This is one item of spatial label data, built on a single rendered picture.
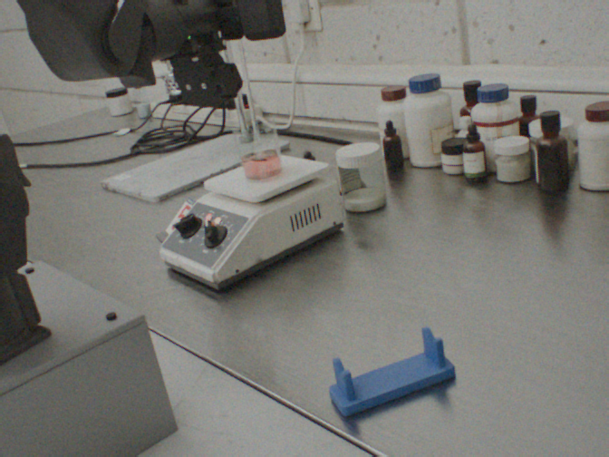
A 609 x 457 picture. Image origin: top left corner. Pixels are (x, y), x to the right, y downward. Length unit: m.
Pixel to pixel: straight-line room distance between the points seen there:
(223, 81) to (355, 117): 0.65
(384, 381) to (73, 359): 0.24
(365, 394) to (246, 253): 0.29
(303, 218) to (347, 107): 0.54
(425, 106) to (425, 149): 0.06
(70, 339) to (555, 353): 0.38
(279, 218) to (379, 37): 0.58
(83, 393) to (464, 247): 0.45
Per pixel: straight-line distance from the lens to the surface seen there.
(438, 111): 1.06
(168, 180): 1.24
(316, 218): 0.86
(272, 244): 0.83
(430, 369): 0.59
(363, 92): 1.32
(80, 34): 0.61
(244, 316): 0.74
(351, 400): 0.57
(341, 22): 1.38
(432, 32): 1.24
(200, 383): 0.65
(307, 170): 0.87
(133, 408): 0.58
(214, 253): 0.81
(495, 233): 0.84
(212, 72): 0.74
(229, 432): 0.59
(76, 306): 0.60
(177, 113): 1.75
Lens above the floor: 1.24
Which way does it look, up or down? 22 degrees down
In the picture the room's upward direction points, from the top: 11 degrees counter-clockwise
